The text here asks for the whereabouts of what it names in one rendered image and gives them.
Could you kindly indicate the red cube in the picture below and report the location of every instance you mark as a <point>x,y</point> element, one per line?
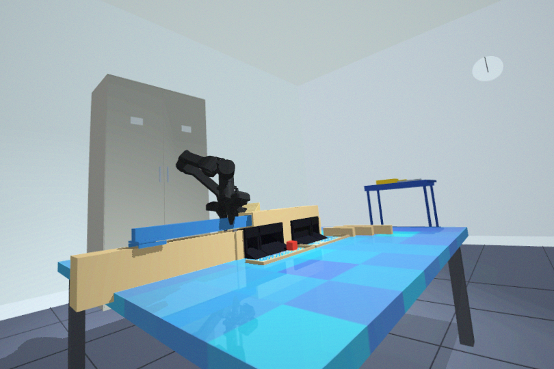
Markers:
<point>292,245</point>

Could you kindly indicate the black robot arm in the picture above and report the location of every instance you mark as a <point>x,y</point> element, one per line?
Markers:
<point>202,168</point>

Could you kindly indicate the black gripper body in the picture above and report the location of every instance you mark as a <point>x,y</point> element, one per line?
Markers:
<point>227,194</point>

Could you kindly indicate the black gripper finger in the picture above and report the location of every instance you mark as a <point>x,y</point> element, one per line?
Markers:
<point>221,212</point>
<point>231,209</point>

